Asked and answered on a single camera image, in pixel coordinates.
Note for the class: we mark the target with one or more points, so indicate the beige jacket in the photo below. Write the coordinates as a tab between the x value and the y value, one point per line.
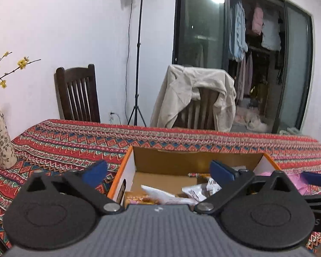
176	91

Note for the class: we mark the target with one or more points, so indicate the light blue hanging shirt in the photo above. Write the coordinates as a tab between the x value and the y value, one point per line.
236	37

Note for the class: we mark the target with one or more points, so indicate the dark wooden chair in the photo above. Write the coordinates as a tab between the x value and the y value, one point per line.
75	73

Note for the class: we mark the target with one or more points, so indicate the mauve hanging garment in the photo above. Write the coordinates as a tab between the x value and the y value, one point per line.
248	75

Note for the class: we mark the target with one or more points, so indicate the white hanging blouse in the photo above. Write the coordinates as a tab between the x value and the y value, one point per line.
271	37

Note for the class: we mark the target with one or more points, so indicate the orange-edged cardboard box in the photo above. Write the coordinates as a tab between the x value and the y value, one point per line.
176	160

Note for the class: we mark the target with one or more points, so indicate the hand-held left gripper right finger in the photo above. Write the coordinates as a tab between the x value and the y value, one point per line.
222	172

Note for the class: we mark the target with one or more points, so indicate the pink floor cloth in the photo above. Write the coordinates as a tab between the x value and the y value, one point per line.
242	116

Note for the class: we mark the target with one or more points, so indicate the lilac plastic packet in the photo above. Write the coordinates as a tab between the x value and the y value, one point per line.
299	186

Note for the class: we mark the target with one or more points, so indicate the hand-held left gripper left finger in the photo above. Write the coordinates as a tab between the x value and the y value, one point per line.
96	171

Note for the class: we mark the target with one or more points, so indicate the white wall outlet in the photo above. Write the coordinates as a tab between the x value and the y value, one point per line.
111	113

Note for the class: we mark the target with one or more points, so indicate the white fluffy floor pile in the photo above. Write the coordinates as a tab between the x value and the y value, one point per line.
254	121

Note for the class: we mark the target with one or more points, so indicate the beige hanging garment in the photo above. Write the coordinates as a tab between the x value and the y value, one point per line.
240	80

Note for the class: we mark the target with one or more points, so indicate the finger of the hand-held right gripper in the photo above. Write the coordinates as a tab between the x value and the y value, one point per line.
315	178

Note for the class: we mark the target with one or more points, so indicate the pink hanging garment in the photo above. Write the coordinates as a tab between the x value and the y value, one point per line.
257	21

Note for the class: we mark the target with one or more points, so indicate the white brown printed packet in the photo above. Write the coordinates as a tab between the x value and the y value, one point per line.
195	191

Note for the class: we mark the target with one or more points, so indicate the floral ceramic vase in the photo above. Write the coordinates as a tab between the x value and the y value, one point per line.
0	139

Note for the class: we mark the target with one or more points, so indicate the black-framed sliding glass door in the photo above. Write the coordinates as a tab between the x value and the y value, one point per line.
198	32

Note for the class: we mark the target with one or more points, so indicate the yellow flower branches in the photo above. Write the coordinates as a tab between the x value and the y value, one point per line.
22	63

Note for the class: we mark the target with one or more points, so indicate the golden snack packet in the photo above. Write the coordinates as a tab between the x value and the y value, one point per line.
136	199

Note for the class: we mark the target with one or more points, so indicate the red patterned tablecloth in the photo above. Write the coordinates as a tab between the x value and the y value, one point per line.
69	144

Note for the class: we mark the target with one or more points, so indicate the jacket-draped wooden chair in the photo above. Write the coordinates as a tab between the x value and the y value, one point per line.
200	109

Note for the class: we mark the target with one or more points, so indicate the white green-striped snack packet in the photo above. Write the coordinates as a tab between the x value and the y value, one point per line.
163	196

